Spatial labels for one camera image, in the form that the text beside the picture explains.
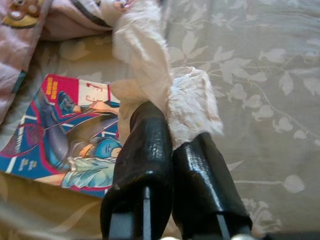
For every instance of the blue and pink comic book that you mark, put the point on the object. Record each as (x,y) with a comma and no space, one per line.
(62,130)

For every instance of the white tissue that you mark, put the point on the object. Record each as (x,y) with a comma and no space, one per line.
(142,57)

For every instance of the pink cartoon animal blanket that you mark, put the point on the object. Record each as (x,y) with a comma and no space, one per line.
(22,55)

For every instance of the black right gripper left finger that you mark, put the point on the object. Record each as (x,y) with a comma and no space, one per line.
(145,155)

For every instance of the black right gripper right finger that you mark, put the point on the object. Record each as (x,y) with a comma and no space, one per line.
(202,180)

